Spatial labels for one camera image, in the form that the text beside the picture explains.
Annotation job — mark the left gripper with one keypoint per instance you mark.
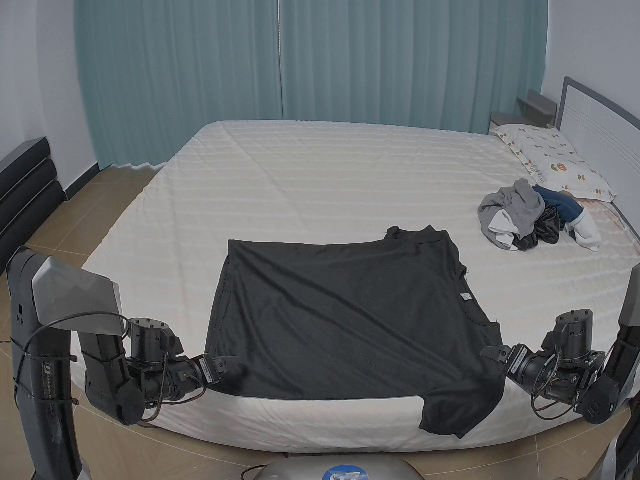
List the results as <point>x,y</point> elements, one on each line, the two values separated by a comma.
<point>195,375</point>

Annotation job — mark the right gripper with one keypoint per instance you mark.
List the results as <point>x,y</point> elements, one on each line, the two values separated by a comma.
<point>530,368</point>

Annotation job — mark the black T-shirt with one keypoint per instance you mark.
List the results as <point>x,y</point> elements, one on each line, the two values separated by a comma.
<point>350,318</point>

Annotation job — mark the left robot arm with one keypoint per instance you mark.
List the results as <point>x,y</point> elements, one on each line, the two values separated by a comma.
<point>45,368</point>

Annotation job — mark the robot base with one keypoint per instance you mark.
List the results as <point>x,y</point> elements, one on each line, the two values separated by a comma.
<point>335,468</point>

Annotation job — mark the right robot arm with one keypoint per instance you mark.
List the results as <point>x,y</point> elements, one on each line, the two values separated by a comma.
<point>600,393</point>

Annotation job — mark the pile of clothes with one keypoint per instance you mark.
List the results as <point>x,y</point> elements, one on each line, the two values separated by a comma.
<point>515,213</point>

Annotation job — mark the bed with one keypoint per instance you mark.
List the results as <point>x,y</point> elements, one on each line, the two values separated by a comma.
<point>325,178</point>

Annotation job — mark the white printed pillow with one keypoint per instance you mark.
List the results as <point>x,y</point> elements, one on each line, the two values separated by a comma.
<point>555,158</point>

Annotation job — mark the grey bedside table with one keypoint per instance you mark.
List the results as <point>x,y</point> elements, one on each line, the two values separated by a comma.
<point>535,103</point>

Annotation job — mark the black chest of drawers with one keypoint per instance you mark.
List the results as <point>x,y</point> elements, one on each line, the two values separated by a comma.
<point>25,178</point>

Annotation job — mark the blue-green curtain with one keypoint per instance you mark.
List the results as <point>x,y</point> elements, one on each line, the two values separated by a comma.
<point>200,58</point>

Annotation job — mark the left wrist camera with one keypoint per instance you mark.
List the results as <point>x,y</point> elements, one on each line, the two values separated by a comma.
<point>174,347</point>

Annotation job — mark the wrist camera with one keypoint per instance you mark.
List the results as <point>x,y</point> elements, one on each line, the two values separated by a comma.
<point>550,342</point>
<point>174,347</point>

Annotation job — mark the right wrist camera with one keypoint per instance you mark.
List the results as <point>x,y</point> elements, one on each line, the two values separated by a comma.
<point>550,342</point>

